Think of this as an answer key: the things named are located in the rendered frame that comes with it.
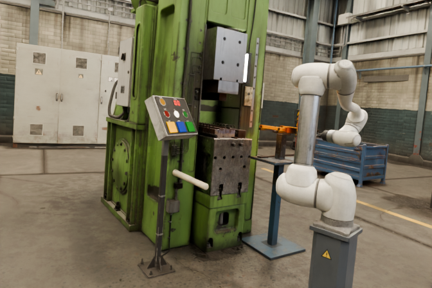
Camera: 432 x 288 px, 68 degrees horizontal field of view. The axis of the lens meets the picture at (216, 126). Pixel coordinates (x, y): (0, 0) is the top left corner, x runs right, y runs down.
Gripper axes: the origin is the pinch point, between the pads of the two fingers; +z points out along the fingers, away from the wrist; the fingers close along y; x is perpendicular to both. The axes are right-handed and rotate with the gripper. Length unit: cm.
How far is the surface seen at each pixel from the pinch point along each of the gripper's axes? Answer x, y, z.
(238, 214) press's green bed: -74, -19, 47
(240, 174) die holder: -40, -21, 45
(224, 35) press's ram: 69, -45, 51
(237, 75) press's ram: 40, -28, 51
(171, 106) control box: 12, -92, 36
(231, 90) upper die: 27, -33, 51
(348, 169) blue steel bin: -77, 318, 170
